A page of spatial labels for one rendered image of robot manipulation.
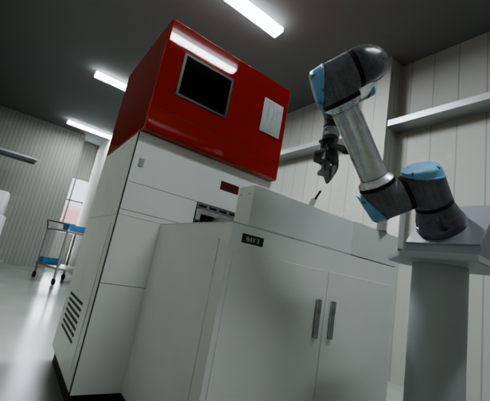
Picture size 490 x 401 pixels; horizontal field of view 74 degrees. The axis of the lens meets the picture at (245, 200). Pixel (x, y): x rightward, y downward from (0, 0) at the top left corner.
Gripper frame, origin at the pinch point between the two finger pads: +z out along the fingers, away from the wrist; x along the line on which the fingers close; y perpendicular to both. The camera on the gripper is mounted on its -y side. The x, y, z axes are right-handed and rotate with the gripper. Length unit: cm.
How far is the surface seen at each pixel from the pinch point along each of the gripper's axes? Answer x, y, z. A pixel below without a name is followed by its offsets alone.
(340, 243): -7.1, -4.0, 25.7
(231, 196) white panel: 10, 58, 5
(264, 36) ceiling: -55, 162, -199
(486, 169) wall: -187, 7, -69
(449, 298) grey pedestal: -7, -46, 41
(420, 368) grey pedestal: -5, -40, 62
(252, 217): 38.6, -4.1, 25.9
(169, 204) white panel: 44, 58, 19
